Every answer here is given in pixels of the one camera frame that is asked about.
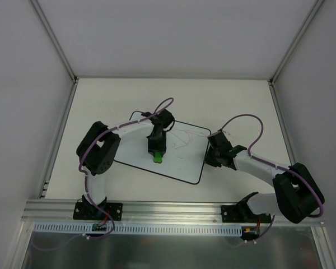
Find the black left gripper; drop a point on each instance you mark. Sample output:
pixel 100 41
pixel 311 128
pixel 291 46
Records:
pixel 157 149

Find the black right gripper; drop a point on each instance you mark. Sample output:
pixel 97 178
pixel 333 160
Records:
pixel 213 156

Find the green bone-shaped eraser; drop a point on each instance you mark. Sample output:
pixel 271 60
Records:
pixel 158 157

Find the white whiteboard black frame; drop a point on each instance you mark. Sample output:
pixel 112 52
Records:
pixel 186 147

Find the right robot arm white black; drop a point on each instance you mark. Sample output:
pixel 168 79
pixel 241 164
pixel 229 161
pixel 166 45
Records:
pixel 296 195

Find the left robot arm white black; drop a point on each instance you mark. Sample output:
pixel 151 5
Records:
pixel 96 153

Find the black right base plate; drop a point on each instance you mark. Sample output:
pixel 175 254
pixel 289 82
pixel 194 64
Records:
pixel 242 214

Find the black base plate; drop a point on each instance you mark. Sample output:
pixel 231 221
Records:
pixel 242 214
pixel 83 210

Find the white slotted cable duct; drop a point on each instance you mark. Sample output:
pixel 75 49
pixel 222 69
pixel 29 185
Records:
pixel 138 229

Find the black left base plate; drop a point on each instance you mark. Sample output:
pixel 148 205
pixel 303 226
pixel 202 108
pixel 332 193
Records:
pixel 83 210

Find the aluminium mounting rail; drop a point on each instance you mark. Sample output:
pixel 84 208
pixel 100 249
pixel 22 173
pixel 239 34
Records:
pixel 135 212

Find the left aluminium frame post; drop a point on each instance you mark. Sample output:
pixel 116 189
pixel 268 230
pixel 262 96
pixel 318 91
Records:
pixel 45 177

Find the aluminium frame post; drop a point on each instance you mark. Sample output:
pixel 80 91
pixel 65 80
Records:
pixel 45 177
pixel 293 46

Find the right aluminium frame post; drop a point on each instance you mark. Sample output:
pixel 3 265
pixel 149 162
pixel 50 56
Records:
pixel 293 46

